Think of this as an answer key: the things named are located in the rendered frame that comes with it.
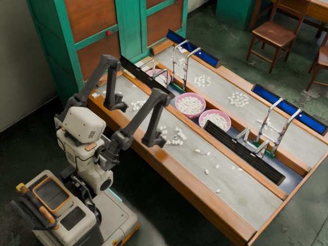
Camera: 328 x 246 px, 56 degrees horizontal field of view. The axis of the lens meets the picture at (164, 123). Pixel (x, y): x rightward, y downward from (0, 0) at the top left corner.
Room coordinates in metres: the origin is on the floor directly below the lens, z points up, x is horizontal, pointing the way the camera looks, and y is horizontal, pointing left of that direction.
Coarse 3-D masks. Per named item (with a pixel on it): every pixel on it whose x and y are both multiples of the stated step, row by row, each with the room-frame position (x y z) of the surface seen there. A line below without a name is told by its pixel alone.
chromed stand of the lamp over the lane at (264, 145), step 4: (248, 128) 1.31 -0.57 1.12; (244, 132) 1.28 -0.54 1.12; (248, 132) 1.32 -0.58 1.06; (240, 136) 1.25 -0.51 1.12; (232, 140) 1.22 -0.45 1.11; (236, 140) 1.22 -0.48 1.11; (244, 140) 1.33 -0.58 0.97; (244, 144) 1.32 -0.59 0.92; (252, 144) 1.29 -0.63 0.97; (264, 144) 1.18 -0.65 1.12; (268, 144) 1.22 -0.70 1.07; (256, 148) 1.26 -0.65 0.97; (260, 148) 1.15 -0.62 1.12; (264, 148) 1.22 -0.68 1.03; (256, 152) 1.12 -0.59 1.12; (260, 152) 1.23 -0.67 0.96; (264, 152) 1.22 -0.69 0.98; (260, 156) 1.22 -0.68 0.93
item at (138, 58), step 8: (184, 32) 2.88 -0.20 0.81; (136, 56) 2.41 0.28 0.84; (144, 56) 2.48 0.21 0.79; (48, 64) 2.32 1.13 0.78; (56, 72) 2.26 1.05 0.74; (56, 80) 2.29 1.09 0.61; (64, 80) 2.16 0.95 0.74; (64, 88) 2.21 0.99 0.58; (72, 88) 2.07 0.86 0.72; (80, 88) 1.95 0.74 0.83; (64, 96) 2.22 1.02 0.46; (64, 104) 2.30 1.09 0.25
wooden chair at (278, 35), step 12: (276, 0) 3.71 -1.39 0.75; (300, 0) 3.53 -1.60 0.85; (264, 24) 3.62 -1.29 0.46; (276, 24) 3.63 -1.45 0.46; (300, 24) 3.42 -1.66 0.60; (252, 36) 3.46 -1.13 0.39; (264, 36) 3.35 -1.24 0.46; (276, 36) 3.37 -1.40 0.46; (288, 36) 3.37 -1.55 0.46; (264, 48) 3.72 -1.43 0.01; (276, 48) 3.20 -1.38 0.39; (288, 48) 3.42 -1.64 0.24; (276, 60) 3.21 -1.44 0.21
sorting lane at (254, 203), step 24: (144, 96) 1.97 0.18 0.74; (144, 120) 1.69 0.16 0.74; (168, 120) 1.69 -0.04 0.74; (168, 144) 1.44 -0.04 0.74; (192, 144) 1.44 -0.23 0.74; (192, 168) 1.22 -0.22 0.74; (216, 168) 1.23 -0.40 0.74; (240, 192) 1.03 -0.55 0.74; (264, 192) 1.04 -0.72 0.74; (264, 216) 0.86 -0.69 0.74
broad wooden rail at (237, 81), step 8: (192, 56) 2.53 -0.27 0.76; (208, 64) 2.40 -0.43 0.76; (216, 72) 2.29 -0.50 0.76; (224, 72) 2.29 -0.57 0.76; (232, 72) 2.30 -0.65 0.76; (232, 80) 2.18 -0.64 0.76; (240, 80) 2.19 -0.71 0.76; (240, 88) 2.09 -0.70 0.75; (248, 88) 2.08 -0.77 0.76; (256, 96) 1.98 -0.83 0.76; (264, 104) 1.90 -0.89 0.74; (280, 112) 1.79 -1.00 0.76; (296, 120) 1.70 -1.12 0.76; (304, 128) 1.62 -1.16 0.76; (320, 136) 1.54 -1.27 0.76
